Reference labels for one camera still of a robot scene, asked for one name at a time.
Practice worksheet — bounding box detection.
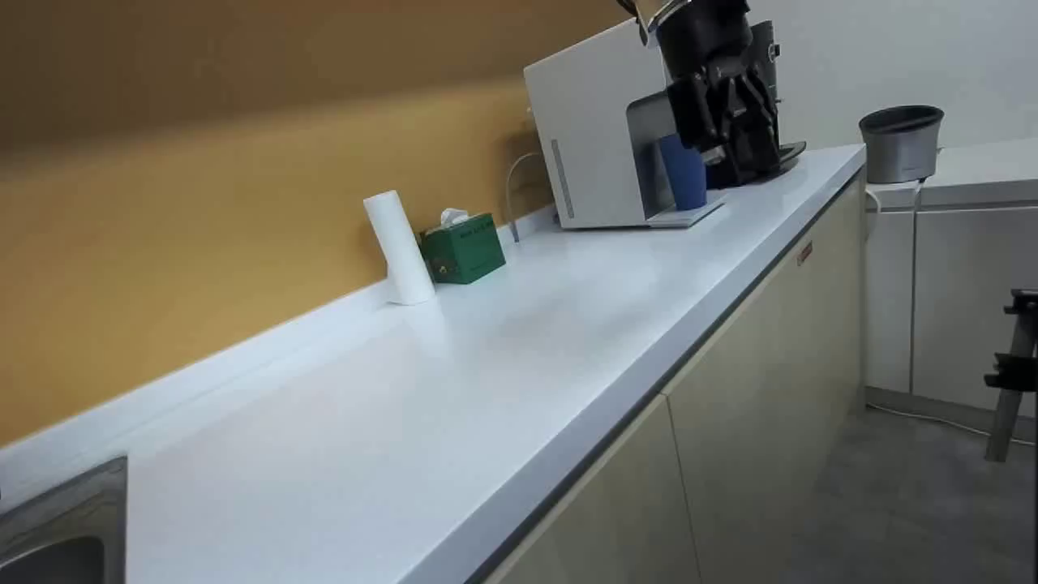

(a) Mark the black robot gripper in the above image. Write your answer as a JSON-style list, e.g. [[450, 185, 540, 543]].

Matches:
[[656, 0, 784, 181]]

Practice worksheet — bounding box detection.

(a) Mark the blue plastic cup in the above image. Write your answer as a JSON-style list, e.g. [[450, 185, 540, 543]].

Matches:
[[653, 133, 712, 214]]

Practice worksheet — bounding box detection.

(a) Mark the black coffee machine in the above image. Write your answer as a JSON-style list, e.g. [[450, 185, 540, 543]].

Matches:
[[743, 16, 810, 187]]

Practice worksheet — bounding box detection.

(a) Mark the grey round bucket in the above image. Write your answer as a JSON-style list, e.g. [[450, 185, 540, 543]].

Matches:
[[856, 105, 946, 187]]

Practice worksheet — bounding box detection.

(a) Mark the white side cabinet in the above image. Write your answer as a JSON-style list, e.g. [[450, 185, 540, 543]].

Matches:
[[860, 136, 1038, 420]]

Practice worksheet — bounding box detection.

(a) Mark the green tissue box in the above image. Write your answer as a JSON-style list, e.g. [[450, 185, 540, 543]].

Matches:
[[414, 208, 510, 289]]

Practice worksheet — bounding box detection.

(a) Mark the beige cabinet door with sticker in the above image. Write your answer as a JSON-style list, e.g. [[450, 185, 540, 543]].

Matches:
[[663, 175, 870, 584]]

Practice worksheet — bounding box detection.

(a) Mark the white paper towel roll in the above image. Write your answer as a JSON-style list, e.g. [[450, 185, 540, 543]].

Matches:
[[360, 187, 439, 307]]

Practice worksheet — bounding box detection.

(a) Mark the stainless steel sink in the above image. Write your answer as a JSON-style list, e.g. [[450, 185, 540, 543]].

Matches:
[[0, 455, 128, 584]]

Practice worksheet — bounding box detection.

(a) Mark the light grey dispenser cable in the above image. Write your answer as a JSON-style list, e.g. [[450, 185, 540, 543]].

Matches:
[[499, 149, 544, 248]]

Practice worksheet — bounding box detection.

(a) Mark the grey black camera tripod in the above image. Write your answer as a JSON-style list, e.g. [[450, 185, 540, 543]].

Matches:
[[982, 284, 1038, 467]]

